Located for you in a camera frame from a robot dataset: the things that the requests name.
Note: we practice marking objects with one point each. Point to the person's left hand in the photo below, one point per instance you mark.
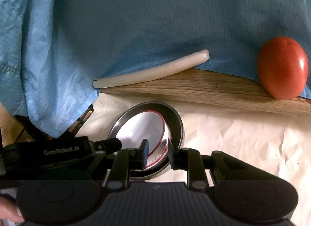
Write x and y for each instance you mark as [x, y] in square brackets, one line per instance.
[9, 207]

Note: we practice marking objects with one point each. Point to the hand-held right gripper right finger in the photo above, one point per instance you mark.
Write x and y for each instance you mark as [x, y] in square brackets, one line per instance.
[173, 155]

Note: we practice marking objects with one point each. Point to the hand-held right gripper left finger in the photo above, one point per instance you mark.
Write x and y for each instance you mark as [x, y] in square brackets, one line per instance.
[145, 154]

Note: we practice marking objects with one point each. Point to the red tomato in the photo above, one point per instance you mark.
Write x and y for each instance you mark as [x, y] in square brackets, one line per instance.
[281, 67]

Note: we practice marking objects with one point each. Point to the blue cloth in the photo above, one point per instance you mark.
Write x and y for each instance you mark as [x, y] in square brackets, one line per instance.
[145, 16]

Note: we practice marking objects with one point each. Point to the white paper table cover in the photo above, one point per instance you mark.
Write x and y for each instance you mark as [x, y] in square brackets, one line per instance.
[243, 138]

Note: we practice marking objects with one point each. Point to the white leek stalk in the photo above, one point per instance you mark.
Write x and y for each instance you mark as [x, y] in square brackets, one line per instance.
[150, 71]

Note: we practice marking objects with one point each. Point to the wooden cutting board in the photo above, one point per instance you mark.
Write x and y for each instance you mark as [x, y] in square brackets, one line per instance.
[194, 89]

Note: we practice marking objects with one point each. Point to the white red-rimmed bowl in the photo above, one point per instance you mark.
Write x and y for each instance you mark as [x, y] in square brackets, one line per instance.
[141, 128]

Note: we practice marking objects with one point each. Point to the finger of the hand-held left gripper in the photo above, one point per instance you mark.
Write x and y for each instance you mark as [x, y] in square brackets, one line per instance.
[108, 144]
[92, 168]

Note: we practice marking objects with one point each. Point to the black object with yellow mark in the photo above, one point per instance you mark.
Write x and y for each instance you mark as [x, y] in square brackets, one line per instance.
[82, 119]

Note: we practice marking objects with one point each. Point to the plain steel bowl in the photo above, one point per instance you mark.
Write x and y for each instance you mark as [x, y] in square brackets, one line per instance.
[176, 123]

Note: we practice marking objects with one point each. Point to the printed cardboard box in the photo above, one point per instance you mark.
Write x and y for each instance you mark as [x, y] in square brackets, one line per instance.
[9, 126]

